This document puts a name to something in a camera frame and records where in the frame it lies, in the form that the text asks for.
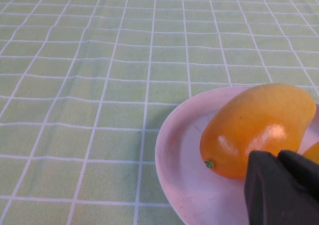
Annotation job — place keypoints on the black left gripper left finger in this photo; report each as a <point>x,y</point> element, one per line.
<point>271,197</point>

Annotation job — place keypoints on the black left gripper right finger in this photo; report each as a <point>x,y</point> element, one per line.
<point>304,170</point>

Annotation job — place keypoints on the yellow plastic mango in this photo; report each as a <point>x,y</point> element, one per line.
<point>312,154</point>

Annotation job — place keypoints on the orange-tinted plastic mango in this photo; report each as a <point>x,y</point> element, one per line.
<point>249,125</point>

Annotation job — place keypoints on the pink round plate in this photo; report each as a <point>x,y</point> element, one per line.
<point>182,160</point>

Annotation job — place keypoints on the green checked tablecloth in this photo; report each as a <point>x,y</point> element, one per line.
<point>99,85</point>

